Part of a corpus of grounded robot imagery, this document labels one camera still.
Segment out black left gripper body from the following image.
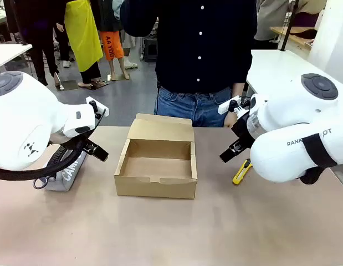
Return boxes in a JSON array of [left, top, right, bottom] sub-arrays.
[[52, 132, 86, 152]]

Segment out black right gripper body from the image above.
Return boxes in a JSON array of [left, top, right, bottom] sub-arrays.
[[231, 112, 255, 149]]

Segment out yellow utility knife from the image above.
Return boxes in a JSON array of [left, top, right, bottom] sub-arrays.
[[232, 158, 254, 186]]

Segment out grey CAMPUS pencil case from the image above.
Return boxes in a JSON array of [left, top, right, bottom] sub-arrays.
[[32, 145, 88, 192]]

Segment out brown cardboard box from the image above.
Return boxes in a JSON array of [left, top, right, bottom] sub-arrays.
[[114, 112, 198, 200]]

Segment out person's left forearm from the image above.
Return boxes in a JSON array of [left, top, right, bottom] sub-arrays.
[[231, 81, 246, 98]]

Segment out person's left hand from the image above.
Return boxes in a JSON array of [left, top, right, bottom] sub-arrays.
[[223, 111, 238, 128]]

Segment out dark floor plate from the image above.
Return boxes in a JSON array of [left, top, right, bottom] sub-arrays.
[[59, 80, 79, 91]]

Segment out blue jeans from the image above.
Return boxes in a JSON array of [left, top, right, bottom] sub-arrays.
[[153, 86, 233, 128]]

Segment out large white table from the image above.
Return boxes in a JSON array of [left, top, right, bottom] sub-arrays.
[[244, 49, 327, 96]]

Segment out person in white sneakers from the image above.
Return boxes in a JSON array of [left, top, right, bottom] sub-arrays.
[[53, 24, 71, 69]]

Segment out dark navy button shirt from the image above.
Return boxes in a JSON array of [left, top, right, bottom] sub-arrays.
[[120, 0, 258, 94]]

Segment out wooden table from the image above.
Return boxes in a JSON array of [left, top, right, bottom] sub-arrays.
[[270, 26, 318, 50]]

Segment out small white table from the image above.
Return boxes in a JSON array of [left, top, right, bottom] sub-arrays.
[[0, 43, 33, 71]]

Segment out person in grey jacket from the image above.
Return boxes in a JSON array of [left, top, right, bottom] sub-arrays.
[[254, 0, 327, 42]]

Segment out black pole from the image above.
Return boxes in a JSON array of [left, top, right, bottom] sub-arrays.
[[280, 0, 299, 52]]

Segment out black stool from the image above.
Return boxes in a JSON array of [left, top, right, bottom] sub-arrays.
[[143, 38, 158, 62]]

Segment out person in dark clothes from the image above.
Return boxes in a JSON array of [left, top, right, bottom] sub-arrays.
[[14, 0, 61, 86]]

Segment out white partition board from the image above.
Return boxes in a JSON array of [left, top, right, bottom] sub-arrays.
[[308, 0, 343, 75]]

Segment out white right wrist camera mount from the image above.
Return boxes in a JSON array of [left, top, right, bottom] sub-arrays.
[[217, 95, 243, 115]]

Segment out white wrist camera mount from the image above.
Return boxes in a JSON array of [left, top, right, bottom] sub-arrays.
[[85, 96, 109, 119], [217, 95, 243, 115]]

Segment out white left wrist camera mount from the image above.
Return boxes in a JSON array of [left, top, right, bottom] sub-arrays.
[[85, 96, 109, 119]]

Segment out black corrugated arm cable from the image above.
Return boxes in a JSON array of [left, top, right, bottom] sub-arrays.
[[0, 108, 107, 181]]

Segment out black strap on arm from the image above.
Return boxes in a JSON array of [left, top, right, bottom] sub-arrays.
[[298, 132, 338, 186]]

